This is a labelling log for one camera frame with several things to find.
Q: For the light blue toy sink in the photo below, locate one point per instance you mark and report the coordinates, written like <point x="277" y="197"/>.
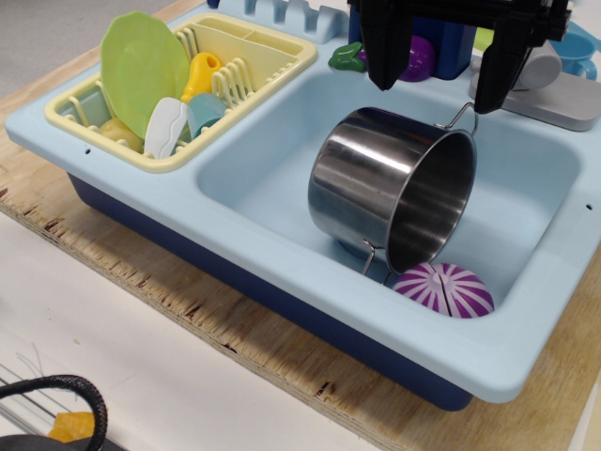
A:
<point x="238" y="210"/>

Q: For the grey toy faucet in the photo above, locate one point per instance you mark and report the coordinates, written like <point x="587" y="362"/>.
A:
<point x="545" y="92"/>

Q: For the purple toy eggplant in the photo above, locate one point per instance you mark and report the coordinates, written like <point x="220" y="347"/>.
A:
<point x="421" y="63"/>

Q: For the green plastic plate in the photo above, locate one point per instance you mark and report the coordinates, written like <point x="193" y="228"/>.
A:
<point x="141" y="63"/>

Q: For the teal plastic cup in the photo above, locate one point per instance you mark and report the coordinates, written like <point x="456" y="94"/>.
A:
<point x="204" y="110"/>

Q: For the yellow tape piece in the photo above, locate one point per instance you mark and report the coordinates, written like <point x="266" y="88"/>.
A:
<point x="70" y="427"/>

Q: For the purple white striped onion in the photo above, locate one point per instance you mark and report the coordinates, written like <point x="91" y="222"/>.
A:
<point x="447" y="289"/>

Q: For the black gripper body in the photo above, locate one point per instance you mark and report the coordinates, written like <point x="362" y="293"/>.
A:
<point x="551" y="17"/>

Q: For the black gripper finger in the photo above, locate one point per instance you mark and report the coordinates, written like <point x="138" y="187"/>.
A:
<point x="387" y="47"/>
<point x="503" y="61"/>

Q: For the yellow dish rack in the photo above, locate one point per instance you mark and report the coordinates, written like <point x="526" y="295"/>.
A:
<point x="256" y="62"/>

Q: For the blue plastic cup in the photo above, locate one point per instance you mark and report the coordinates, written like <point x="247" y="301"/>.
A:
<point x="576" y="51"/>

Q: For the yellow potato toy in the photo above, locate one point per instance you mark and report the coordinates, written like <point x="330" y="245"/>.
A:
<point x="116" y="130"/>

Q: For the stainless steel pot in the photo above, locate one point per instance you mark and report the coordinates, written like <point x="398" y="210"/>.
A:
<point x="390" y="187"/>

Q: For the light green plastic item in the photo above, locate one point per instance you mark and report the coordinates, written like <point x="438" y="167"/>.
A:
<point x="483" y="38"/>

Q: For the plywood board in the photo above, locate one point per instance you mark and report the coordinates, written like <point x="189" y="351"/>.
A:
<point x="185" y="362"/>

